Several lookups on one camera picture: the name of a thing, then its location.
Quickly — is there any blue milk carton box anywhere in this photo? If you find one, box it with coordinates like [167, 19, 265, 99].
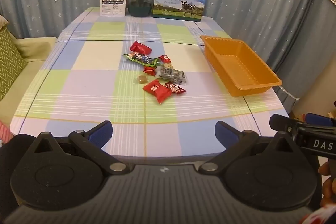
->
[152, 0, 209, 22]

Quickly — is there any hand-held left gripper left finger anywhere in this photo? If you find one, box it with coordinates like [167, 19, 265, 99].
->
[28, 120, 129, 175]

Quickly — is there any large red snack packet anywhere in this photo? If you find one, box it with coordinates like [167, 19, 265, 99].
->
[129, 41, 153, 56]
[142, 78, 173, 104]

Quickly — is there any orange plastic tray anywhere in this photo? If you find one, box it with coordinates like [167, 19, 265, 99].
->
[200, 35, 283, 97]

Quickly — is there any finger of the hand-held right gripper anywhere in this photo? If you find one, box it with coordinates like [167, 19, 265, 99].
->
[269, 114, 298, 135]
[304, 113, 336, 126]

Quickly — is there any dark green glass humidifier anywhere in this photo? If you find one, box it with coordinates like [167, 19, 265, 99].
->
[127, 0, 153, 17]

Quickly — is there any pink striped cloth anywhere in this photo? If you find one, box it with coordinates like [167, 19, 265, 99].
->
[0, 119, 12, 146]

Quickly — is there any clear dark snack packet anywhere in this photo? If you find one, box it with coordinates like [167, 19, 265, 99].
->
[155, 66, 189, 86]

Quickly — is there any green zigzag cushion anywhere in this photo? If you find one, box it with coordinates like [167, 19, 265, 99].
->
[0, 27, 28, 102]

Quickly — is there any green multicolour snack packet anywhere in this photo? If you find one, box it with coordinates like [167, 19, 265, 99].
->
[123, 52, 158, 67]

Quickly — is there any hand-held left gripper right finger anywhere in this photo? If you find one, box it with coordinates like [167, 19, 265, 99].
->
[198, 120, 300, 175]

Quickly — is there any red black strip packet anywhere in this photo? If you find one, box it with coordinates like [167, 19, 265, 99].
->
[164, 81, 187, 95]

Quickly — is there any person's right hand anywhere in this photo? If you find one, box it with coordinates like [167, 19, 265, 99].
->
[318, 161, 336, 207]

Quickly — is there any beige sofa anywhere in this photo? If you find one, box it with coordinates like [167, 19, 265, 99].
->
[0, 14, 58, 135]

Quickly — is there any small red snack packet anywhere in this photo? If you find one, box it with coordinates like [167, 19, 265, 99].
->
[143, 66, 157, 77]

